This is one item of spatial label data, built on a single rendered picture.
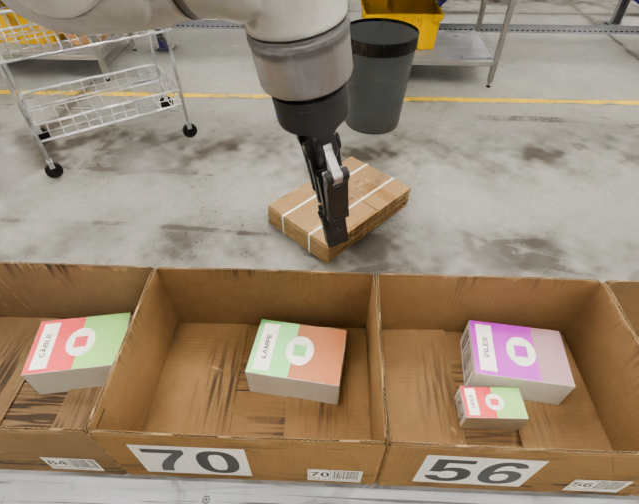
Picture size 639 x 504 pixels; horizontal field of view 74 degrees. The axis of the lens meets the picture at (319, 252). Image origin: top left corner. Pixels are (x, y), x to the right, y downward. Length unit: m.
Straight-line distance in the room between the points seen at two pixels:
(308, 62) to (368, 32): 3.02
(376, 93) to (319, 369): 2.50
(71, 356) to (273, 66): 0.64
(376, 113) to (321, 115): 2.72
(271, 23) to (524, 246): 2.27
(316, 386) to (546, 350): 0.41
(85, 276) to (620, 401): 0.93
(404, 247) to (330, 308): 1.53
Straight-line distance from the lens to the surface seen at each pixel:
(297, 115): 0.42
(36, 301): 1.01
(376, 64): 2.97
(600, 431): 0.90
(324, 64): 0.39
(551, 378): 0.83
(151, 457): 0.71
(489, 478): 0.73
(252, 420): 0.79
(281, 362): 0.75
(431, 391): 0.82
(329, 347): 0.76
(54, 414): 0.91
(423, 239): 2.39
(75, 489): 0.83
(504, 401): 0.81
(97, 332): 0.88
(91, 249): 2.57
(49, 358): 0.88
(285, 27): 0.37
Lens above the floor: 1.61
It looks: 46 degrees down
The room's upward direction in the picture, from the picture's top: straight up
